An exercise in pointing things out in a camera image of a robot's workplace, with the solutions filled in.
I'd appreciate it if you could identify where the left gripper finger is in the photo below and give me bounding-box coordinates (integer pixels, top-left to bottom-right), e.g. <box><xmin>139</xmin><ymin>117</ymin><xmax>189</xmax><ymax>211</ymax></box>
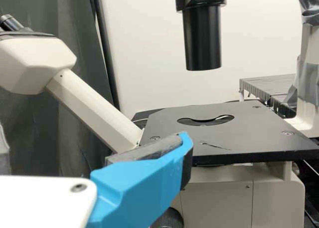
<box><xmin>84</xmin><ymin>131</ymin><xmax>194</xmax><ymax>228</ymax></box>

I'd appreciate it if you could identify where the cream microscope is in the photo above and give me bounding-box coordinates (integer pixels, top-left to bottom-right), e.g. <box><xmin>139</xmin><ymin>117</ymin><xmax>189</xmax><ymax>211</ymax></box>
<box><xmin>0</xmin><ymin>0</ymin><xmax>319</xmax><ymax>228</ymax></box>

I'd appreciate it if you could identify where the black platform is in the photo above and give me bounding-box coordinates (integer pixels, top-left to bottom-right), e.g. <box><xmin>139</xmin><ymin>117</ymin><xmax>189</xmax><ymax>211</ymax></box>
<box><xmin>238</xmin><ymin>73</ymin><xmax>299</xmax><ymax>114</ymax></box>

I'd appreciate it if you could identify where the white pipette stand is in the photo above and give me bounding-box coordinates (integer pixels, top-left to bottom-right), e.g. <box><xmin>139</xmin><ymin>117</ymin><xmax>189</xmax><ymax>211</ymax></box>
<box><xmin>289</xmin><ymin>0</ymin><xmax>319</xmax><ymax>106</ymax></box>

